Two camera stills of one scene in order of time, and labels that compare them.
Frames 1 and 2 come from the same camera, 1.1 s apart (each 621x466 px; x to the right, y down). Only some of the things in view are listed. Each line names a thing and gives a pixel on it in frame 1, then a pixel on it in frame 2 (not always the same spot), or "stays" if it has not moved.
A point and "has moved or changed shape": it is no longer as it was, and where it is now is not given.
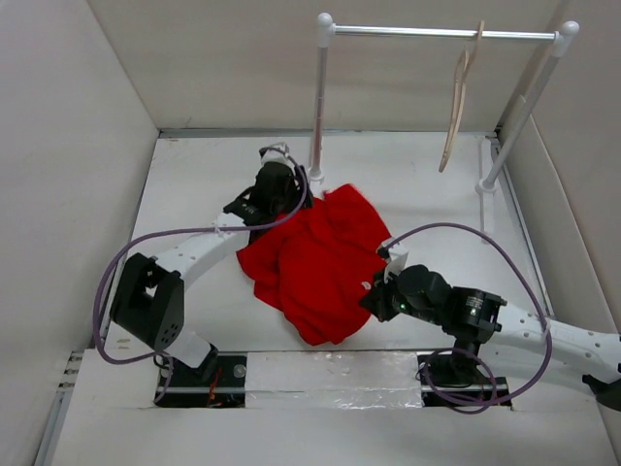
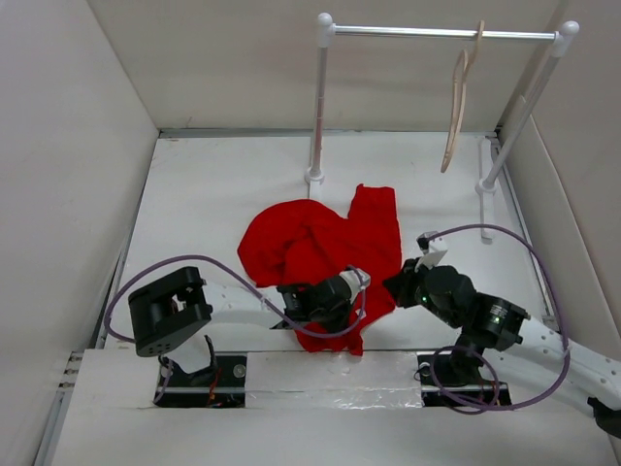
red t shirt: (313, 266) has moved or changed shape
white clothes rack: (327, 30) stays
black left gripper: (296, 185) -> (340, 320)
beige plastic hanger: (463, 70) stays
